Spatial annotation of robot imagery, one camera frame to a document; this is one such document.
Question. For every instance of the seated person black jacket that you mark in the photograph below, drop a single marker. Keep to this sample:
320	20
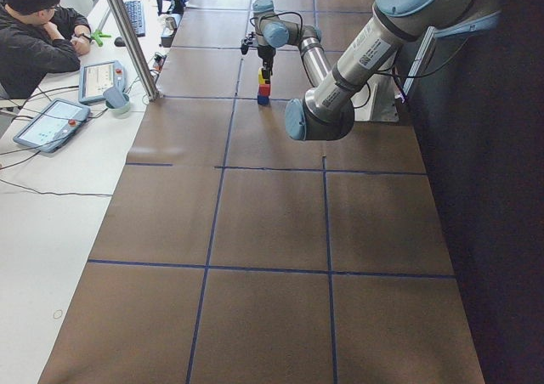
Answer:
39	37

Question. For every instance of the green handled tool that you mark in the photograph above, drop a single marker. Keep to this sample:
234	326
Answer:
98	37

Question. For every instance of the black computer mouse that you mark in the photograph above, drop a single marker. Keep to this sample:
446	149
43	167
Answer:
119	42

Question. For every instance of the teach pendant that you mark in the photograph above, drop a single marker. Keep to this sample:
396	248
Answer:
51	128
101	81

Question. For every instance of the near teach pendant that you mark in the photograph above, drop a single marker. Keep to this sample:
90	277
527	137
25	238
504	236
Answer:
51	128

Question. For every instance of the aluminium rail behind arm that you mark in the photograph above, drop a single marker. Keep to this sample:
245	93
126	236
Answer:
420	62

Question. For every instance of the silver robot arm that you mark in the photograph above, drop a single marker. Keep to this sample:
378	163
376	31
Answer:
326	111

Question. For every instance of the metal cup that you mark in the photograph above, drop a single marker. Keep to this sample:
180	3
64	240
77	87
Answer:
170	23

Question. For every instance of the yellow wooden block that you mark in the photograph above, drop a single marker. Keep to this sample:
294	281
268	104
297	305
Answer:
262	77

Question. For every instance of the aluminium frame post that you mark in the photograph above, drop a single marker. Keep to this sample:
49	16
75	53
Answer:
134	49

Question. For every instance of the black keyboard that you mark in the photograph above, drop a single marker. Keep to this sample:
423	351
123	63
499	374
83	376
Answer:
136	15

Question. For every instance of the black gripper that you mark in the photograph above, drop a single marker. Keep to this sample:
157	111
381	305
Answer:
265	55

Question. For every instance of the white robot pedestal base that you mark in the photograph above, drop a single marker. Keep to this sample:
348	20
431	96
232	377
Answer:
376	100

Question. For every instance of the red wooden block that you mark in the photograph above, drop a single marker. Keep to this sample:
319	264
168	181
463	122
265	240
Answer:
264	90

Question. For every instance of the far orange black connector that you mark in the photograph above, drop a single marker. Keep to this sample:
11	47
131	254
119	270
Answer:
158	61

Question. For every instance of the blue wooden block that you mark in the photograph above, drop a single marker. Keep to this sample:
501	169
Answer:
262	100

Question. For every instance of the far teach pendant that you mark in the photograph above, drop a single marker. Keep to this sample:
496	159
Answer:
101	81

